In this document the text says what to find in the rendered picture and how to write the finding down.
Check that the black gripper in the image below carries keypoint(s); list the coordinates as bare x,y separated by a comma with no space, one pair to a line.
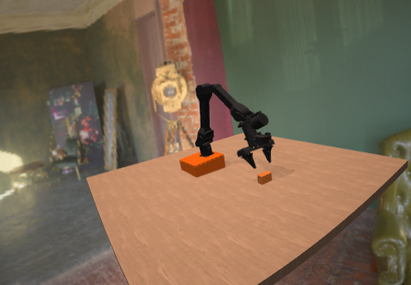
245,152

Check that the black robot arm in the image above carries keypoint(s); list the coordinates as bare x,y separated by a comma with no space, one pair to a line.
251,120

